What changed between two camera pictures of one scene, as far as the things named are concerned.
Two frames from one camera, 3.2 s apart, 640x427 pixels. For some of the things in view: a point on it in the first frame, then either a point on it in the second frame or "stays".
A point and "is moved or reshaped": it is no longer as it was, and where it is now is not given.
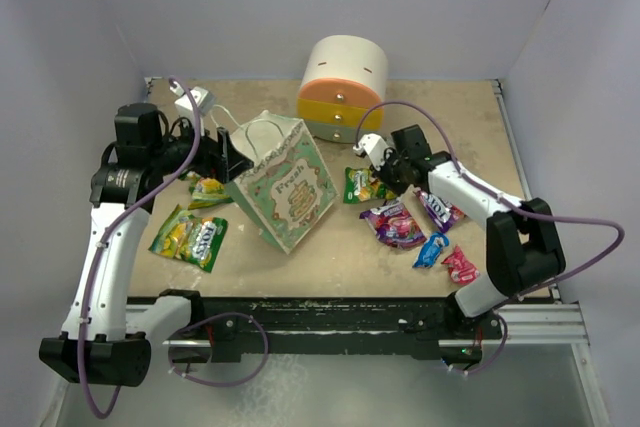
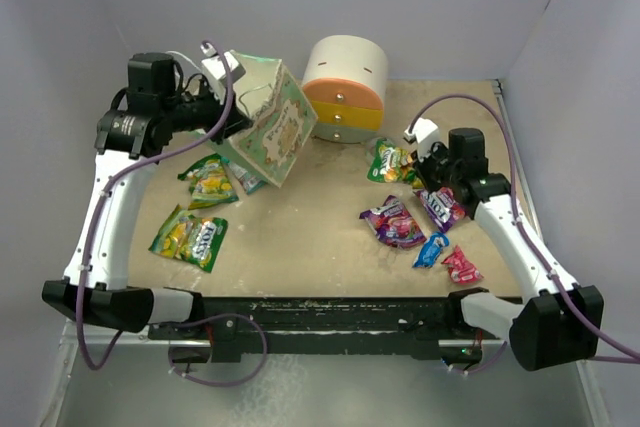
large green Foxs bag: x=194 y=239 stays
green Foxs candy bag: x=360 y=185 is moved or reshaped
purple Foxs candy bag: x=443 y=213 stays
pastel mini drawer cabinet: x=345 y=76 stays
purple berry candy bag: x=394 y=225 stays
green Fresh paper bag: x=287 y=191 -> x=283 y=118
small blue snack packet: x=431 y=249 stays
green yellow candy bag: x=207 y=192 stays
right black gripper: x=382 y=173 -> x=437 y=149
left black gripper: x=218 y=159 -> x=235 y=122
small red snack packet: x=461 y=270 stays
